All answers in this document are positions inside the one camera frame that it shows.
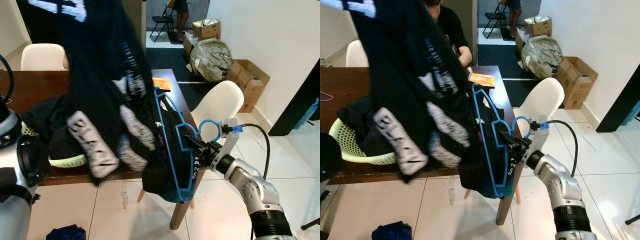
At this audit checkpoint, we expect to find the blue plastic hanger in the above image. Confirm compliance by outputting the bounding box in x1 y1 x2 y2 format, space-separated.
152 87 222 203
470 83 532 200

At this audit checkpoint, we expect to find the dark printed t-shirt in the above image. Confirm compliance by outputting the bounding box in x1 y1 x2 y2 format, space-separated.
27 0 201 203
345 0 518 200

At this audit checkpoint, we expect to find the white plastic chair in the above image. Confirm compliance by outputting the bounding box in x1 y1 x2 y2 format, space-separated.
512 76 566 140
345 40 369 68
20 43 69 71
190 80 246 132

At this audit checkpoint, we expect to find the orange packet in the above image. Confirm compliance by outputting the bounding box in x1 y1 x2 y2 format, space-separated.
467 72 497 89
151 77 172 93

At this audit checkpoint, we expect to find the large open cardboard box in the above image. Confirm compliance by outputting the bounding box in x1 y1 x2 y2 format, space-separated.
227 59 271 114
556 56 600 110

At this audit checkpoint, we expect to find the grey plastic wrapped bundle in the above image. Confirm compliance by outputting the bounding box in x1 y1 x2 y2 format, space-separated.
190 37 234 83
520 35 564 80

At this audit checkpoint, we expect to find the small cardboard box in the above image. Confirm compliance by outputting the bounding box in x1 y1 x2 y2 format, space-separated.
523 15 553 38
192 18 222 41

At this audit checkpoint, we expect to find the black cabinet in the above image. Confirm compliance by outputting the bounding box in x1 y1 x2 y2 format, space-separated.
595 86 640 134

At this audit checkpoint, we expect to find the black folding chair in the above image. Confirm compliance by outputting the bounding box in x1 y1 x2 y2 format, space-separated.
150 0 177 43
482 0 511 40

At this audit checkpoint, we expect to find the seated person black shirt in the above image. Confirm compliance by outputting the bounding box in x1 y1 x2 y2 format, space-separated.
425 0 474 69

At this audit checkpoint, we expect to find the light green laundry basket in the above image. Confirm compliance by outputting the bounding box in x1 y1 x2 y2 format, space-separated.
20 120 89 169
328 117 401 166

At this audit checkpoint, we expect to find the standing person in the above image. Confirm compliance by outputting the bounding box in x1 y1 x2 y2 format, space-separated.
501 0 524 40
169 0 191 42

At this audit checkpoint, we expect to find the black clothes pile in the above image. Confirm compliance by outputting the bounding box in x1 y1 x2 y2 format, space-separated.
337 95 396 158
20 92 78 161

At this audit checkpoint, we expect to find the dark blue garment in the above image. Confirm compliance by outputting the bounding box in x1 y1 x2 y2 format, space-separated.
371 221 414 240
46 224 87 240

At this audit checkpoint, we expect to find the dark wooden table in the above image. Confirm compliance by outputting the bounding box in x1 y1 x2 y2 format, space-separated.
320 65 523 227
0 69 201 231

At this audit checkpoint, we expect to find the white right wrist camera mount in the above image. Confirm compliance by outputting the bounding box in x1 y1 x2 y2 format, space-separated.
209 119 245 173
521 115 551 166

